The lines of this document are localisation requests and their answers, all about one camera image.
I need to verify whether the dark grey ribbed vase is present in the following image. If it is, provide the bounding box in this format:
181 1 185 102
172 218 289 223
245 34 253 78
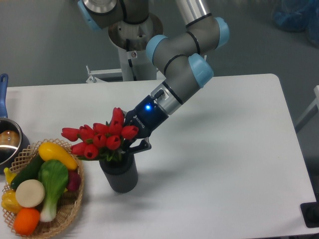
99 154 138 193

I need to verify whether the yellow bell pepper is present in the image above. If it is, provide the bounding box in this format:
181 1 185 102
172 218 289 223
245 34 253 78
1 189 22 214

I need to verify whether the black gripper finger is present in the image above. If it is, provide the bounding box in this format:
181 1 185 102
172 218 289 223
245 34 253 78
124 110 135 124
122 138 152 154

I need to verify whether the woven wicker basket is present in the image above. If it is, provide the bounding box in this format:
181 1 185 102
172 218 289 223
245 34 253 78
0 139 84 239

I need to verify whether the orange fruit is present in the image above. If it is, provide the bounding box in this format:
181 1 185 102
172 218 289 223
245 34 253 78
13 208 40 236

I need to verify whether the steel pot blue handle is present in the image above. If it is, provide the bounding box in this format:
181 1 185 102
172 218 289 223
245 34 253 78
0 73 29 175

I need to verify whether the red tulip bouquet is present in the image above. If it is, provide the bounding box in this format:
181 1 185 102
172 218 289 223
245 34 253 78
61 108 139 162

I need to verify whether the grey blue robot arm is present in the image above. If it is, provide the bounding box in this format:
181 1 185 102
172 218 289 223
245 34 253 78
78 0 229 154

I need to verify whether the purple red onion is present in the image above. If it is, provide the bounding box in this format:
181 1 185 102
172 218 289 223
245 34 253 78
66 171 81 192

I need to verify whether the yellow squash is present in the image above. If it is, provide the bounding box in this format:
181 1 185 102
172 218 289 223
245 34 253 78
38 142 78 170

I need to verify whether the black clamp table edge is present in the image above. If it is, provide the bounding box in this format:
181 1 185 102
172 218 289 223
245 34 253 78
300 202 319 228

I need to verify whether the white furniture leg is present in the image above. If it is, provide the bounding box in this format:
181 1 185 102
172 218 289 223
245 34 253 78
295 85 319 133

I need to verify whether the yellow banana tip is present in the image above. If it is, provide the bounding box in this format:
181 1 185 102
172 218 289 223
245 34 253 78
3 167 17 185

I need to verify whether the green cucumber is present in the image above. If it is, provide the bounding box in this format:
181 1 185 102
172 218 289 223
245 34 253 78
10 154 44 190

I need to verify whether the green bok choy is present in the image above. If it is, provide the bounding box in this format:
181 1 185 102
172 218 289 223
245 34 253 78
38 159 68 223

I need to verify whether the blue plastic bag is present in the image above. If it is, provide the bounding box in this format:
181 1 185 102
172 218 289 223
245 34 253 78
271 0 319 47

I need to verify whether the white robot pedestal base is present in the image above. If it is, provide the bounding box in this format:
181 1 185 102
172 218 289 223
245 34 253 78
86 13 163 83

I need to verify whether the white round radish slice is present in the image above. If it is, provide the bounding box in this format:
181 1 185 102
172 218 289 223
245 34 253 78
15 179 45 208

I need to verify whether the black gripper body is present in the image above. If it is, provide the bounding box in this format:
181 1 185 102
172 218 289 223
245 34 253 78
124 96 168 138

